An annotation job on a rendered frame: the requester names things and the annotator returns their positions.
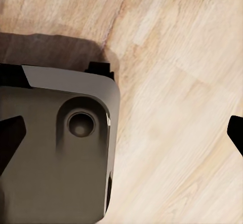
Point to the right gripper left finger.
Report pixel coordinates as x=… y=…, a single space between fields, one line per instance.
x=12 y=133

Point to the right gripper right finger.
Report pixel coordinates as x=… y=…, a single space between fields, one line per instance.
x=235 y=131

